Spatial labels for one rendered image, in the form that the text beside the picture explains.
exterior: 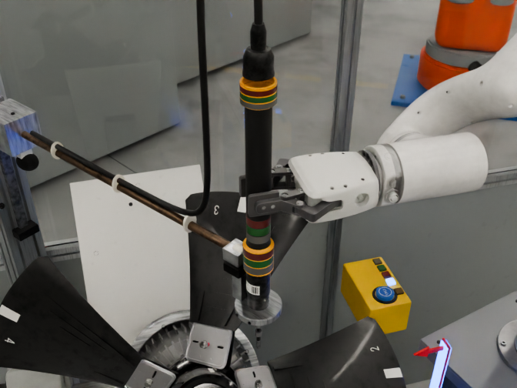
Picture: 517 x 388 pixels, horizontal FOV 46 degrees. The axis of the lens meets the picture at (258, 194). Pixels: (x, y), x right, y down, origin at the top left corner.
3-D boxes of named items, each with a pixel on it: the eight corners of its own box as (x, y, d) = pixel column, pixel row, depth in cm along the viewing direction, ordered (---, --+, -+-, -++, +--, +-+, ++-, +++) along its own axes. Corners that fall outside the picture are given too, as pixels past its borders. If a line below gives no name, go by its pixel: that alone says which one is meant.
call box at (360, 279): (338, 295, 151) (342, 262, 145) (376, 287, 153) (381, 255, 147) (365, 343, 138) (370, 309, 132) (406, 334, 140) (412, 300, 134)
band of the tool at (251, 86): (232, 105, 72) (231, 81, 70) (255, 92, 75) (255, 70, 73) (261, 115, 70) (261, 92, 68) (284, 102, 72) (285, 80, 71)
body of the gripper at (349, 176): (387, 219, 81) (307, 233, 79) (356, 178, 89) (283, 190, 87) (395, 172, 77) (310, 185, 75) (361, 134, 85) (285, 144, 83)
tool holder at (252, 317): (215, 305, 92) (211, 255, 86) (245, 280, 96) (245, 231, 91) (261, 334, 87) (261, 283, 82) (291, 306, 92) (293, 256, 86)
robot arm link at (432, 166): (372, 135, 87) (404, 152, 78) (455, 124, 90) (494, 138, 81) (372, 191, 90) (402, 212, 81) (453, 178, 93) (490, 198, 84)
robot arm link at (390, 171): (399, 218, 82) (378, 222, 82) (372, 182, 89) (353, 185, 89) (408, 165, 78) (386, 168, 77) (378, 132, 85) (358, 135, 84)
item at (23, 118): (-16, 143, 122) (-28, 105, 117) (15, 130, 126) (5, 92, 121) (13, 161, 116) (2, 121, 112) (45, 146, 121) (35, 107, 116)
